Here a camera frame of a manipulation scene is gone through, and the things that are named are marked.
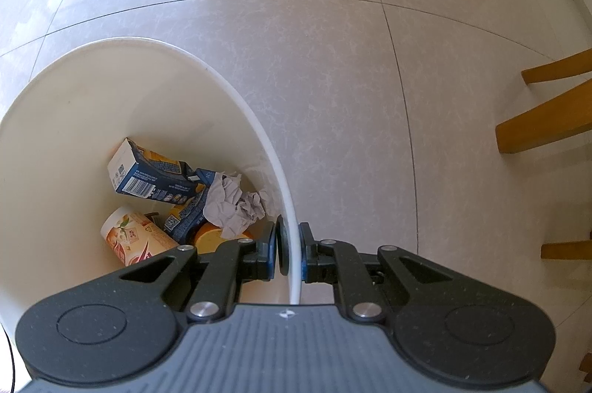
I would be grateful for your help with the white plastic bucket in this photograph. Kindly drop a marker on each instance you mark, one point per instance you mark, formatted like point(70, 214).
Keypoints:
point(92, 120)

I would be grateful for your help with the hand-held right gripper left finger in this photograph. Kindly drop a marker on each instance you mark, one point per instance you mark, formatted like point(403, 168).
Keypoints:
point(271, 256)

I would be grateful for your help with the printed paper cup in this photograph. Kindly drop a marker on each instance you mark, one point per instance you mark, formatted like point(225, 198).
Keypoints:
point(132, 235)

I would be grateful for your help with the crumpled grey paper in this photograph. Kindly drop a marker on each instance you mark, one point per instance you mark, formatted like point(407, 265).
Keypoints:
point(231, 203)

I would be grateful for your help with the orange round container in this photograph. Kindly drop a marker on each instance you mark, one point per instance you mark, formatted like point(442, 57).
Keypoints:
point(210, 238)

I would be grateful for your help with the blue crumpled wrapper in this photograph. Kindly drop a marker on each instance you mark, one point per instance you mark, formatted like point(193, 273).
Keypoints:
point(187, 217)

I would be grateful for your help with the wooden chair leg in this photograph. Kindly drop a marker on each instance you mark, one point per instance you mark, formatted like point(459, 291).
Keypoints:
point(541, 124)
point(569, 249)
point(559, 67)

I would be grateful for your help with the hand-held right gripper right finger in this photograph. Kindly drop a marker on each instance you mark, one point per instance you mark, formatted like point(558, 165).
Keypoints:
point(303, 256)

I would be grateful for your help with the blue drink carton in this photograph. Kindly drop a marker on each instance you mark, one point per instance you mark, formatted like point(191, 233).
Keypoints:
point(143, 171)

